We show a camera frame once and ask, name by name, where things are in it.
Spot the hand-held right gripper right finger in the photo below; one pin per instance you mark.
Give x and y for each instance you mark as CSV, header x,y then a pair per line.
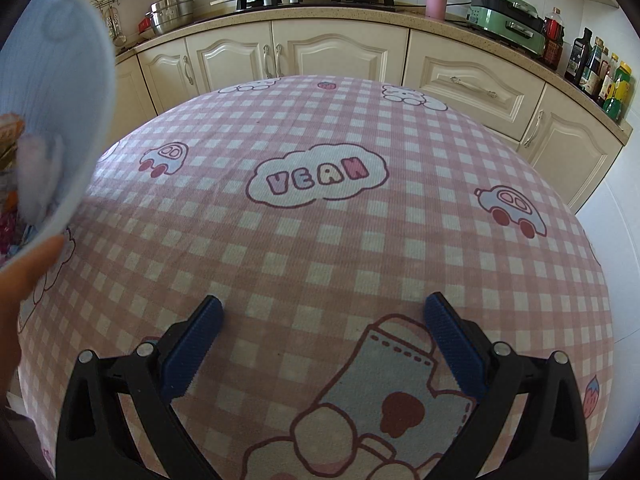
x,y
452,345

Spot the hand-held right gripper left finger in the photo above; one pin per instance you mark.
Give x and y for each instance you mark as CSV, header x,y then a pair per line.
x,y
192,345

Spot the magenta snack wrapper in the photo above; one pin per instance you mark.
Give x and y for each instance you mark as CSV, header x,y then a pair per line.
x,y
6,235

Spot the clear plastic bag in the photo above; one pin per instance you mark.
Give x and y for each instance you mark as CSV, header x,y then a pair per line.
x,y
40,175

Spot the light blue trash bin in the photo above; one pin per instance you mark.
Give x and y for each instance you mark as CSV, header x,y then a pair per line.
x,y
65,85

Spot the person's left hand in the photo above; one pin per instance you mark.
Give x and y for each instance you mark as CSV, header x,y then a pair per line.
x,y
25,285

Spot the round table pink checkered cloth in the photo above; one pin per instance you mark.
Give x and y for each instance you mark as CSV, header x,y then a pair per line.
x,y
325,240

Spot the row of condiment bottles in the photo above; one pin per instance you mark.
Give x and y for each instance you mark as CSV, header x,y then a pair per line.
x,y
590,67

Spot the cream kitchen base cabinets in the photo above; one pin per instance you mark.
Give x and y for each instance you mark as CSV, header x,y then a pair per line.
x,y
325,52

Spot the red container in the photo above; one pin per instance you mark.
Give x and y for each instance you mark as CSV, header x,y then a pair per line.
x,y
145,25

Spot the green electric cooker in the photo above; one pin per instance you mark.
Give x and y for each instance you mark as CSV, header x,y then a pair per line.
x,y
510,20

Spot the steel steamer pot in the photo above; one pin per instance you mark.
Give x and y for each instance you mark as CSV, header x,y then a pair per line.
x,y
172,12

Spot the utensil rail with hanging utensils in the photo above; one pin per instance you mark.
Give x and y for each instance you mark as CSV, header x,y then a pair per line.
x,y
112,15

